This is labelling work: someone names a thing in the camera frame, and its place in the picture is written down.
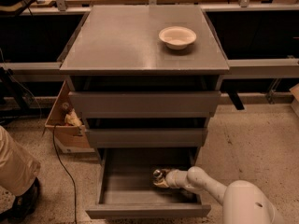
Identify beige trouser leg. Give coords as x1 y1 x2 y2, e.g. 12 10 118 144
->
0 127 40 196

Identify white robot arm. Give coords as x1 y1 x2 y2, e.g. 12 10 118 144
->
153 166 285 224

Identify black floor cable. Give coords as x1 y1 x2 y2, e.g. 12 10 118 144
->
51 123 78 224

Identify grey top drawer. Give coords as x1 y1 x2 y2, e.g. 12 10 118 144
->
68 91 221 118

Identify crumpled item in box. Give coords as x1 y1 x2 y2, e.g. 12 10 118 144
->
64 109 82 127

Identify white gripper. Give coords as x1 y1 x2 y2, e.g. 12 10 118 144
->
153 169 179 189

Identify black shoe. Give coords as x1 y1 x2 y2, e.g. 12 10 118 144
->
0 178 40 224

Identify redbull can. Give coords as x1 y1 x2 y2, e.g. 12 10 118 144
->
153 169 163 182

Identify cardboard box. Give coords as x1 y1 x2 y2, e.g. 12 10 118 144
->
45 82 93 153

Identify grey middle drawer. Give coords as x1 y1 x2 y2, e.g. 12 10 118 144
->
86 128 207 148

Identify grey drawer cabinet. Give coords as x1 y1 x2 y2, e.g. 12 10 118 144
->
59 5 231 161

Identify grey open bottom drawer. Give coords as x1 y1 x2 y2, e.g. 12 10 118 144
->
87 147 211 219

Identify metal rail frame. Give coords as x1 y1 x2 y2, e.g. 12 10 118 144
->
1 58 299 82

